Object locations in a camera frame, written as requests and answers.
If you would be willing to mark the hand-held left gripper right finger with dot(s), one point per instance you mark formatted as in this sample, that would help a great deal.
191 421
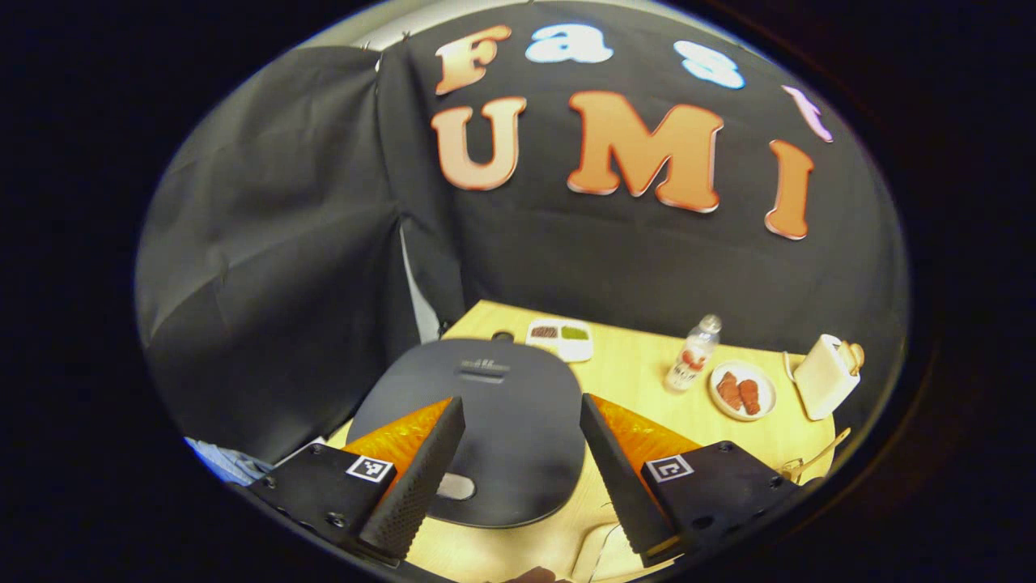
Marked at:
623 482

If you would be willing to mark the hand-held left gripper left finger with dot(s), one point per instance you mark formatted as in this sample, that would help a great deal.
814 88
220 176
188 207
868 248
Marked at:
417 482

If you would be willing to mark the dark grey rice cooker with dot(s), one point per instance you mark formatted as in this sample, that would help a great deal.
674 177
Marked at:
518 421

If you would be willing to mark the wooden spoon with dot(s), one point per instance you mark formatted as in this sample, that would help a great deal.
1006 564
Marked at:
825 452

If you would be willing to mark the white divided bean dish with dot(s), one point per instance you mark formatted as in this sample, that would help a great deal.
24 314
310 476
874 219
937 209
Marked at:
579 350

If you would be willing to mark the red meat piece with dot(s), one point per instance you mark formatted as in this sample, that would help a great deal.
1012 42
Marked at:
729 391
749 397

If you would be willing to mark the clear plastic bottle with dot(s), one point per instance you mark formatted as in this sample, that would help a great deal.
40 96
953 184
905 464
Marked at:
692 360

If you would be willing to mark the white round plate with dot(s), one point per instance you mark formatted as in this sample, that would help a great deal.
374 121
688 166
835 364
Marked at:
769 389

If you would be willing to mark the person's blue denim clothing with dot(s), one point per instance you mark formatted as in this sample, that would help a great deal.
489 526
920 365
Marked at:
231 463

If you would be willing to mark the white toaster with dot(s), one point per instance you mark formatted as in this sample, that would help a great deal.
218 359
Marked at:
821 380

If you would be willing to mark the toasted bread slice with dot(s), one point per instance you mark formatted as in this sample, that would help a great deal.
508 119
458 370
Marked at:
854 355

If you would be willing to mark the black backdrop cloth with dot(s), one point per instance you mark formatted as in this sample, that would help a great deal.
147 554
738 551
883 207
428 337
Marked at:
243 243

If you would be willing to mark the row of black cloth clips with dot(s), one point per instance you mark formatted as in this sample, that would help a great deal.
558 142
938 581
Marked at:
405 35

